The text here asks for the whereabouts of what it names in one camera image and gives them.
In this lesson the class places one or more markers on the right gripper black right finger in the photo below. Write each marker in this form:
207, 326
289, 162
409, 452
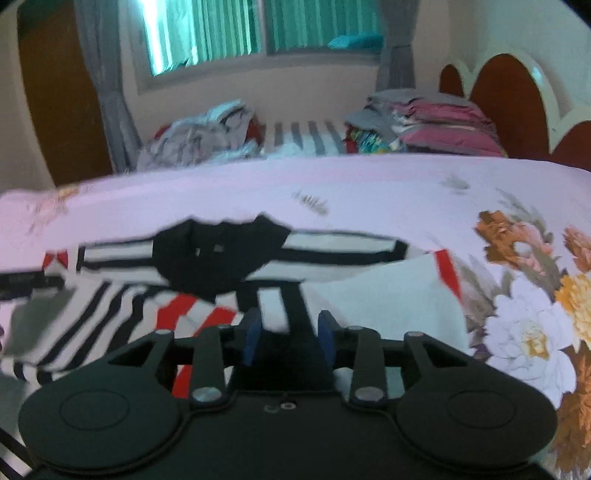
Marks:
375, 360

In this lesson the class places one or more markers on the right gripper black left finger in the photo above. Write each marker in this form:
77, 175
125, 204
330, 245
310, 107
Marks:
160, 370

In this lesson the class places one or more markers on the striped red black white sweater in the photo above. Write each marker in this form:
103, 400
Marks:
91, 299

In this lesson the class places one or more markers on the crumpled grey white clothes pile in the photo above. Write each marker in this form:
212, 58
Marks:
227, 132

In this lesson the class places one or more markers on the stack of folded pink clothes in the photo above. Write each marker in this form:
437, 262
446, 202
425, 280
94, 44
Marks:
429, 122

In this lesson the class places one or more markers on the pink floral bedsheet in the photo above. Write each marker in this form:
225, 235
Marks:
518, 233

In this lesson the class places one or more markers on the colourful floral folded cloth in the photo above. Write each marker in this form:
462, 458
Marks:
359, 141

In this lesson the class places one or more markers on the grey white striped cloth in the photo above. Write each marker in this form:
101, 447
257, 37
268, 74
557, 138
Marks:
311, 138

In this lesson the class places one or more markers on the brown wooden door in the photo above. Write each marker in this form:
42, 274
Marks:
60, 95

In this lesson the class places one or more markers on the grey right curtain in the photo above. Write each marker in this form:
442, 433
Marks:
398, 26

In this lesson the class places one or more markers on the grey curtain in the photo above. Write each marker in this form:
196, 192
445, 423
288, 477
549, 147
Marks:
97, 24
398, 26

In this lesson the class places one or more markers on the brown white scalloped headboard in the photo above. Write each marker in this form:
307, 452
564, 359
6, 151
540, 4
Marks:
514, 91

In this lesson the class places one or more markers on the window with green blinds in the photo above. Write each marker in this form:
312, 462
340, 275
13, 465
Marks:
174, 42

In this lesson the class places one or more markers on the turquoise cloth on windowsill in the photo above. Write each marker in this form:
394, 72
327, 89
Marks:
372, 42

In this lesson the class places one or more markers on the grey left curtain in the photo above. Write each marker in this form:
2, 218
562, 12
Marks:
97, 24

